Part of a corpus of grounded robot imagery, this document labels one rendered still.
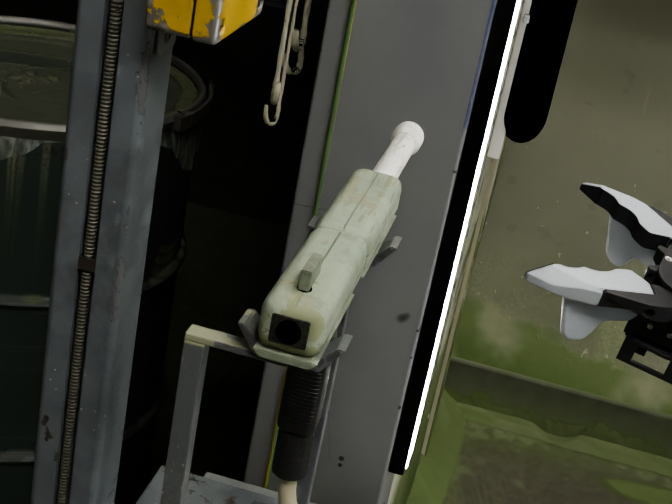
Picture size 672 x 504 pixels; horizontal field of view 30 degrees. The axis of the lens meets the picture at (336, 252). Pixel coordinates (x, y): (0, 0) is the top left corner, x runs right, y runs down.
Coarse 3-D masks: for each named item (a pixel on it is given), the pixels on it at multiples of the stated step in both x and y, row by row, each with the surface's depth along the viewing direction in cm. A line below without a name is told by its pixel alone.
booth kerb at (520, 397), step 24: (456, 360) 294; (456, 384) 296; (480, 384) 295; (504, 384) 293; (528, 384) 292; (552, 384) 291; (504, 408) 295; (528, 408) 294; (552, 408) 293; (576, 408) 291; (600, 408) 290; (624, 408) 289; (552, 432) 295; (576, 432) 293; (600, 432) 292; (624, 432) 291; (648, 432) 290
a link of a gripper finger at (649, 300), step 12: (660, 288) 92; (600, 300) 91; (612, 300) 91; (624, 300) 91; (636, 300) 91; (648, 300) 91; (660, 300) 91; (636, 312) 91; (648, 312) 91; (660, 312) 91
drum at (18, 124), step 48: (0, 144) 183; (48, 144) 185; (192, 144) 207; (0, 192) 187; (48, 192) 188; (0, 240) 190; (48, 240) 192; (0, 288) 193; (48, 288) 195; (144, 288) 206; (0, 336) 197; (144, 336) 213; (0, 384) 200; (144, 384) 219; (0, 432) 204; (144, 432) 226; (0, 480) 208; (144, 480) 235
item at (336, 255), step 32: (416, 128) 128; (384, 160) 119; (352, 192) 107; (384, 192) 109; (320, 224) 101; (352, 224) 101; (384, 224) 106; (320, 256) 90; (352, 256) 95; (288, 288) 88; (320, 288) 89; (352, 288) 96; (320, 320) 86; (256, 352) 88; (288, 352) 88; (320, 352) 89; (288, 384) 100; (320, 384) 100; (288, 416) 101; (320, 416) 103; (288, 448) 102; (288, 480) 104
